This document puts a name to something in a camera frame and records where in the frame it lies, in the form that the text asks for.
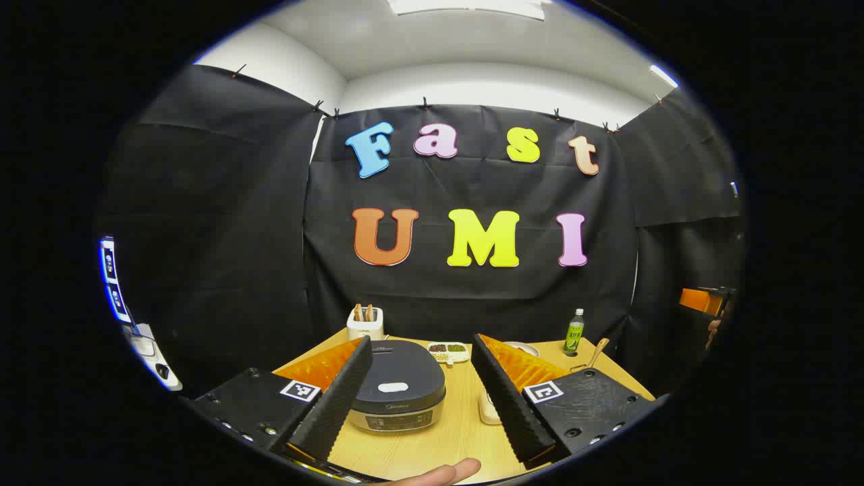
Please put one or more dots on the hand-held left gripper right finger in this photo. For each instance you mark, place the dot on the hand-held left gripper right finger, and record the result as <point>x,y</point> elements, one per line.
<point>503,398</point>

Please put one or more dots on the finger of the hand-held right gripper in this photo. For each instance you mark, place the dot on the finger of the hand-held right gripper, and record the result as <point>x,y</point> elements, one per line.
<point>700,301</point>

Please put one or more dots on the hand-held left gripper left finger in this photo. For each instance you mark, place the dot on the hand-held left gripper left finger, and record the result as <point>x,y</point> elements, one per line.
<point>337,398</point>

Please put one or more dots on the dark grey rice cooker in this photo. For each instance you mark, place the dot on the dark grey rice cooker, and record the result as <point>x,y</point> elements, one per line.
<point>405,378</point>

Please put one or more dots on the wooden spoon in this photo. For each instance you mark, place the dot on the wooden spoon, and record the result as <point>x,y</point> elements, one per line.
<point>598,351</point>

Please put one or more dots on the white round plate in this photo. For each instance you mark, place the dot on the white round plate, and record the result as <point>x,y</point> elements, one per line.
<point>528,348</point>

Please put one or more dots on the white divided bean dish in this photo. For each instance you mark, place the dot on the white divided bean dish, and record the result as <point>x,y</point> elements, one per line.
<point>447,351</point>

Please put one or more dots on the white toaster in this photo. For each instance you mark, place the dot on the white toaster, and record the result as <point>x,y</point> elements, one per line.
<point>365,329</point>

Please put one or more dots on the green drink bottle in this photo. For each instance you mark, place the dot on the green drink bottle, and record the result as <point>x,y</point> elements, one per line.
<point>574,334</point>

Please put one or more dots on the black computer mouse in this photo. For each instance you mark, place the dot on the black computer mouse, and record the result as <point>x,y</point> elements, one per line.
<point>162,371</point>

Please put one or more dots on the black backdrop cloth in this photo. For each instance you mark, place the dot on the black backdrop cloth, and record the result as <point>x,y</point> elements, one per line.
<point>236,236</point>

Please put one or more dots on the white side desk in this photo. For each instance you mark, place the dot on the white side desk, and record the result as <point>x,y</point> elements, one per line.
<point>145,364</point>

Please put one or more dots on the white desk device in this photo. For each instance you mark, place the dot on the white desk device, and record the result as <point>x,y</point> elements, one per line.
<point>142,345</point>

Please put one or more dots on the small ceiling light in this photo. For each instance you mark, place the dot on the small ceiling light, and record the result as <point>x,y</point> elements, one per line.
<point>665,75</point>

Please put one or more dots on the computer monitor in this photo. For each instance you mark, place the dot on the computer monitor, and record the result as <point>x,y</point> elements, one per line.
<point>111,283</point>

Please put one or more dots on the large ceiling light panel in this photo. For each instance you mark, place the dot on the large ceiling light panel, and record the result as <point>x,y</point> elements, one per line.
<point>466,7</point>

